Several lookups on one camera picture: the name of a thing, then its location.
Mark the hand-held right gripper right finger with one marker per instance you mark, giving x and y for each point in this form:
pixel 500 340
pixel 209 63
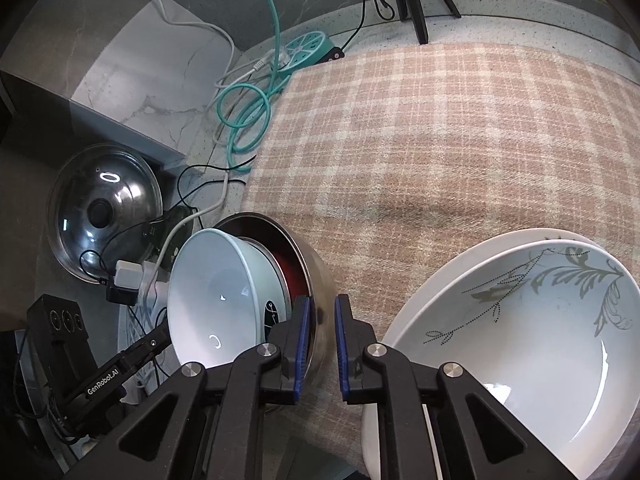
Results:
pixel 342 350

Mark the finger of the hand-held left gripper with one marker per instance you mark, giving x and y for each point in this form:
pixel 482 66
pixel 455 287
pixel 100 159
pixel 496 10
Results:
pixel 150 345

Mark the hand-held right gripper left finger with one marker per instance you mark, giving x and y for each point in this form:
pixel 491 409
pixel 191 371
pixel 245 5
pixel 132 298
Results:
pixel 302 350

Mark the plain steel bowl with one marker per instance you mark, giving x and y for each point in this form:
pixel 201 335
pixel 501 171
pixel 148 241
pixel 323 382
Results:
pixel 320 300

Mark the red steel bowl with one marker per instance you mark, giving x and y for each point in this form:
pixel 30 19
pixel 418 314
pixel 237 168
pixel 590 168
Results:
pixel 295 275

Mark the light blue bowl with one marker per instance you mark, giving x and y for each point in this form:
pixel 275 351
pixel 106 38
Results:
pixel 215 290

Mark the white bowl leaf pattern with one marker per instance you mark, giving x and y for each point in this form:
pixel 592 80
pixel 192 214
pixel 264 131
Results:
pixel 435 280

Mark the leaf print white bowl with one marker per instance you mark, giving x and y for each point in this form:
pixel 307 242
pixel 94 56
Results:
pixel 540 340

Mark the black plug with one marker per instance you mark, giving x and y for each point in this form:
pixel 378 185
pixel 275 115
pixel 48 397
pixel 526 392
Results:
pixel 120 294

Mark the white charger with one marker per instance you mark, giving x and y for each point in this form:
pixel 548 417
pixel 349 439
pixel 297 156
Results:
pixel 130 275

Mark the plaid cloth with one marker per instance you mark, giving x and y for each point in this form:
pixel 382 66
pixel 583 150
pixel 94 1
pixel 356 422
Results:
pixel 425 150

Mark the black inline controller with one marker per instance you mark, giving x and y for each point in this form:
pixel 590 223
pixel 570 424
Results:
pixel 335 54

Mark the teal round power strip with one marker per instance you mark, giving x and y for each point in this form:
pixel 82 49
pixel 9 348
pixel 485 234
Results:
pixel 305 47

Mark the black tripod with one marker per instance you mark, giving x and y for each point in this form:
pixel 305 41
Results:
pixel 415 5

